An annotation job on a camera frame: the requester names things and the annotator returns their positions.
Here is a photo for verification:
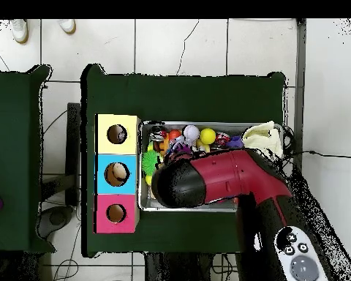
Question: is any white baseball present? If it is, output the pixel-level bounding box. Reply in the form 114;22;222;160
183;124;200;142

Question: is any cream knitted cloth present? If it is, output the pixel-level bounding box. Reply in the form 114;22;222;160
241;120;284;159

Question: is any black cable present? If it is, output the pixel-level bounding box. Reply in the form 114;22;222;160
283;149;351;159

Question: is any purple spiky fish toy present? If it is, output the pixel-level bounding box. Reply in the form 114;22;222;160
171;142;192;155

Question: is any white shoe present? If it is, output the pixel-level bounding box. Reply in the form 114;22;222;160
10;18;29;45
57;18;78;35

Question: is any grey rounded floor object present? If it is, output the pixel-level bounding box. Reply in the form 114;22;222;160
36;204;75;239

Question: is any grey metal pole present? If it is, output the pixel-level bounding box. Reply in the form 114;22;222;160
292;18;307;168

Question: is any yellow smiley ball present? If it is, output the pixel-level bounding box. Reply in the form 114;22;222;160
199;127;217;145

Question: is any shallow metal mesh bin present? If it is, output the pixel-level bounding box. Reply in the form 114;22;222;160
137;120;284;212

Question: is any green puffer ball with eyes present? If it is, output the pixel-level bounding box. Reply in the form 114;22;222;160
140;149;162;177

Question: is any wooden box with three holes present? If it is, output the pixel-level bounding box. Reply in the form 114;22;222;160
94;113;141;234

